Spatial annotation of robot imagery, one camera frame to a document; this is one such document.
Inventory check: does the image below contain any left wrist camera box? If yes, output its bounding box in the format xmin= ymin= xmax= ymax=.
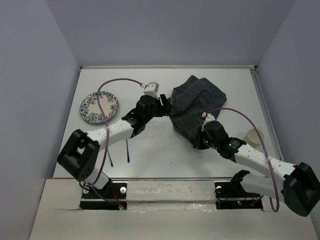
xmin=143 ymin=82 xmax=159 ymax=96

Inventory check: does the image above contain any blue floral plate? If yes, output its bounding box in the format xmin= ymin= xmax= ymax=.
xmin=79 ymin=91 xmax=119 ymax=125

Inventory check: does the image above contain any dark checked cloth napkin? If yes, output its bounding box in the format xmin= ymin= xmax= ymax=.
xmin=168 ymin=75 xmax=227 ymax=143

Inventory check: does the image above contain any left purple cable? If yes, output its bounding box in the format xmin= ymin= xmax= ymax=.
xmin=89 ymin=77 xmax=148 ymax=208

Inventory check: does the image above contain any pale yellow paper cup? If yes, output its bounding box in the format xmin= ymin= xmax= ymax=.
xmin=243 ymin=126 xmax=266 ymax=149

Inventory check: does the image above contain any iridescent fork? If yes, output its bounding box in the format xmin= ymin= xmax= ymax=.
xmin=107 ymin=150 xmax=114 ymax=168

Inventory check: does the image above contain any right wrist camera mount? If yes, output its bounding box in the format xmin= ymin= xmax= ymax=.
xmin=201 ymin=112 xmax=216 ymax=123

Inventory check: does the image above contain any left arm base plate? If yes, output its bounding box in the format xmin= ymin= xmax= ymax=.
xmin=79 ymin=181 xmax=128 ymax=211

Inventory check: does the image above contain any iridescent spoon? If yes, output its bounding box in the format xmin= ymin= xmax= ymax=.
xmin=125 ymin=139 xmax=131 ymax=164

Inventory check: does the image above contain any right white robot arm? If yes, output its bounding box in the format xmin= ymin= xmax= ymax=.
xmin=193 ymin=120 xmax=320 ymax=217

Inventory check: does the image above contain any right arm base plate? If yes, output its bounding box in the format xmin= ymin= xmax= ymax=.
xmin=214 ymin=170 xmax=263 ymax=210

